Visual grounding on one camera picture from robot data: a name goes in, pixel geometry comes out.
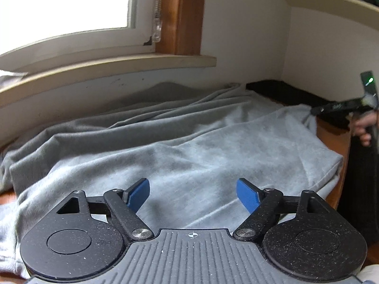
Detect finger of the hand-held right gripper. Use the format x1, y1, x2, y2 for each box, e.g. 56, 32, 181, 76
311, 100, 368, 115

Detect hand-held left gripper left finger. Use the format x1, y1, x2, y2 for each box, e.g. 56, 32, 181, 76
56, 178, 154, 240

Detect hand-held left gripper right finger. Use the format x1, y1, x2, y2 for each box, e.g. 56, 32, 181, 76
232, 178, 329, 240

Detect grey sweatshirt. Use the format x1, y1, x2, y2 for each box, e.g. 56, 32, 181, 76
0, 82, 344, 275

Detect person's right hand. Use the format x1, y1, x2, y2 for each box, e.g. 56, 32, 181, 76
354, 115, 378, 146

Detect black bag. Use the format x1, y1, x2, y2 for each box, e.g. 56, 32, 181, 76
246, 80, 356, 131

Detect beige window sill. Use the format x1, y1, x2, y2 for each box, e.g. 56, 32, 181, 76
0, 54, 217, 101

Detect clear plastic bag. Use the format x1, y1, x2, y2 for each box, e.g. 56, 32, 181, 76
0, 69, 28, 88

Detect white window frame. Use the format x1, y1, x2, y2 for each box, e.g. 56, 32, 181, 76
0, 0, 157, 64

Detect blind chain with clear weight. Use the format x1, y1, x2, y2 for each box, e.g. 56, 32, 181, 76
152, 0, 164, 42

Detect wooden window frame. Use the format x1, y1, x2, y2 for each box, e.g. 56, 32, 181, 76
155, 0, 206, 56

